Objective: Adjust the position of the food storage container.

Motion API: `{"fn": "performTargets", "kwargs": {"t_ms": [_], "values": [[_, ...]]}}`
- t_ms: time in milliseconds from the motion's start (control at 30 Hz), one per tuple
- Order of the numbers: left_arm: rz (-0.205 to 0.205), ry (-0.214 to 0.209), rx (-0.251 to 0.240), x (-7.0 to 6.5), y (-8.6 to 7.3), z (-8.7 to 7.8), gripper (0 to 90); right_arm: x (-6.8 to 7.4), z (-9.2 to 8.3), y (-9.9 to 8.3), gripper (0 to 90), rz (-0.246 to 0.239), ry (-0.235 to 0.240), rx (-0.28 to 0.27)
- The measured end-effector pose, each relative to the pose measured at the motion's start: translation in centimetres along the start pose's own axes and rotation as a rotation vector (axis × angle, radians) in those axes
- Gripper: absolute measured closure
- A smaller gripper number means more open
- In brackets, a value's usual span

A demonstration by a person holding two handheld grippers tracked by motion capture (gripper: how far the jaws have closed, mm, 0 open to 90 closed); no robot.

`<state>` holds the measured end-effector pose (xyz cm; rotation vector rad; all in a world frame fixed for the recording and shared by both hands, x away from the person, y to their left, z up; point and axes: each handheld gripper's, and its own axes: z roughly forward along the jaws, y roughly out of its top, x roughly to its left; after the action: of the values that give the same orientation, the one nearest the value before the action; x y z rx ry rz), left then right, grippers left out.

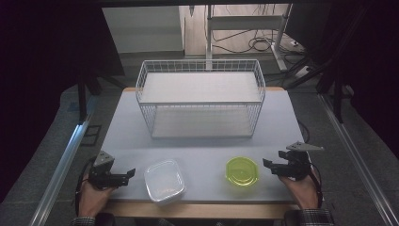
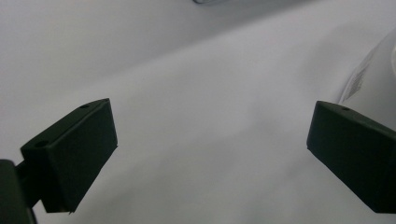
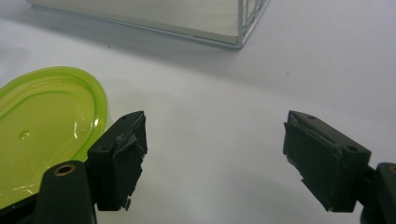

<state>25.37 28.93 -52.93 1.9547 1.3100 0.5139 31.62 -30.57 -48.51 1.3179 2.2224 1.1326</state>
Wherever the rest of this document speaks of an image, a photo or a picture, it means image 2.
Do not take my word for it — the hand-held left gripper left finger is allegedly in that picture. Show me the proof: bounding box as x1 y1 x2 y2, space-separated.
15 98 119 215

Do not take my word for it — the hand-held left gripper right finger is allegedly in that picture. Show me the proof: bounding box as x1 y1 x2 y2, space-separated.
305 100 396 215

